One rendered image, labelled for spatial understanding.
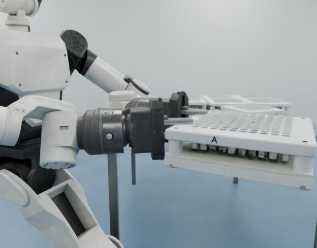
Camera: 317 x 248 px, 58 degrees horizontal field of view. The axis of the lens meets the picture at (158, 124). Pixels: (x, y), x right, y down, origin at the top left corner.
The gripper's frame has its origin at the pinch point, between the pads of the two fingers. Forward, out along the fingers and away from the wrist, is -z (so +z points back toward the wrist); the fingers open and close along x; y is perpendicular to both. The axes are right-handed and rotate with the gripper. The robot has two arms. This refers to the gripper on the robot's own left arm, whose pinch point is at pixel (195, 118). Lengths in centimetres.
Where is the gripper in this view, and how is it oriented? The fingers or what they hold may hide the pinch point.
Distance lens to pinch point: 68.7
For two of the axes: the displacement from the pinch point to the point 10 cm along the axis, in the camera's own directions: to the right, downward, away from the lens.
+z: -8.3, -0.8, 5.5
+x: 0.3, 9.8, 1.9
